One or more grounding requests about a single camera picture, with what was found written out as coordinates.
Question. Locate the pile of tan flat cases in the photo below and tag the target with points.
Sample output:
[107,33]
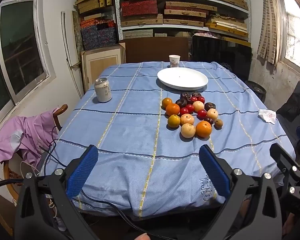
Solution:
[185,12]

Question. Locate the white leaning strip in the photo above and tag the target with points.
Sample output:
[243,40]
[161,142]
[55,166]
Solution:
[67,50]

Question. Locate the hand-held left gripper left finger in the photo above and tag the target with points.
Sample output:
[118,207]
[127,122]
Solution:
[82,170]

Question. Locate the red cherry tomato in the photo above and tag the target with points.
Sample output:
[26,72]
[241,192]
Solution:
[202,113]
[189,108]
[201,99]
[184,111]
[194,99]

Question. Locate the person's left hand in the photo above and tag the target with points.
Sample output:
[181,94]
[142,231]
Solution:
[142,237]

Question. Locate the green patterned board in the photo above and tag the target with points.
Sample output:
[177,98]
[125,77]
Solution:
[77,35]

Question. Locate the white metal shelf rack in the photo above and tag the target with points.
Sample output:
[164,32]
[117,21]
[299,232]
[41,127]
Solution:
[116,10]

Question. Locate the crumpled white tissue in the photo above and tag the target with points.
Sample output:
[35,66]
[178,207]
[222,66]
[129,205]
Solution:
[268,116]

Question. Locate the small olive round fruit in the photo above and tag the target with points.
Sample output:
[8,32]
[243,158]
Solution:
[218,123]

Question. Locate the framed wooden panel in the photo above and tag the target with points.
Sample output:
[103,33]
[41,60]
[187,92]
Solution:
[102,65]

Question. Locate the grey framed window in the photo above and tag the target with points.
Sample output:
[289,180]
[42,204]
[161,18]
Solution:
[20,50]

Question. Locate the black round stool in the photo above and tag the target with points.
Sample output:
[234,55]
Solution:
[256,91]

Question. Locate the wooden chair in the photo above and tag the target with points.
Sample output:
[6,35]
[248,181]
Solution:
[61,108]

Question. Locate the black flat screen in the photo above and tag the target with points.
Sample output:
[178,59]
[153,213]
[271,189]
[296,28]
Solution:
[220,55]

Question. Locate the blue striped tablecloth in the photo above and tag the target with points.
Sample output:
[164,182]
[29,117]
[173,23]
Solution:
[130,130]

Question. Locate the brown wooden board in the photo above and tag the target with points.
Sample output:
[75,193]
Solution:
[155,50]

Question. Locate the shiny dark plum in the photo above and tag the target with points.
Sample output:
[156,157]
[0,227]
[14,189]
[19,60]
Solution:
[208,120]
[190,101]

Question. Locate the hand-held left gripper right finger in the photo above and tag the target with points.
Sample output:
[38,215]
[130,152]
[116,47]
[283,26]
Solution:
[213,172]

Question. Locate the bright window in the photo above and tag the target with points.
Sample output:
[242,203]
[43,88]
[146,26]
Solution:
[297,30]

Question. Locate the white drink can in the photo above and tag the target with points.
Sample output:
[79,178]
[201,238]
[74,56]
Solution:
[103,91]

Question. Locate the tangerine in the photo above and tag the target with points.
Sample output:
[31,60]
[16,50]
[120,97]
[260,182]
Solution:
[203,129]
[172,109]

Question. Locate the beige brick pattern curtain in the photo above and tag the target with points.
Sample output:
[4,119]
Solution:
[267,25]

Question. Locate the white oval plate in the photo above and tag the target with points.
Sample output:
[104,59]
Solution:
[182,78]

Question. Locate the stack of blue patterned boxes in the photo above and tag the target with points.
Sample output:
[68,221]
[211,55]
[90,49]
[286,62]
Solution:
[97,35]

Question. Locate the purple shirt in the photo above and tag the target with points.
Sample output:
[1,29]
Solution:
[27,135]

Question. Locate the white paper cup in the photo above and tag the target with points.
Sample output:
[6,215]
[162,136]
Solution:
[174,61]

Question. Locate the beige round fruit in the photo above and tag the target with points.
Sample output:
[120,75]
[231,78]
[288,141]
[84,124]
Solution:
[188,130]
[187,119]
[198,105]
[212,114]

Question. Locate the smooth orange fruit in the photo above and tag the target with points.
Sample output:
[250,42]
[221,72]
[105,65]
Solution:
[167,102]
[173,120]

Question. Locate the stack of tan woven boxes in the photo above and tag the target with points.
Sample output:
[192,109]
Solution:
[92,1]

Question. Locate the black cloth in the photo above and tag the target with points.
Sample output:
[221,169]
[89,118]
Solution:
[295,107]

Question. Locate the large red patterned box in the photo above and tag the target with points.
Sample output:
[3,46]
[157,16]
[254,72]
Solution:
[138,8]

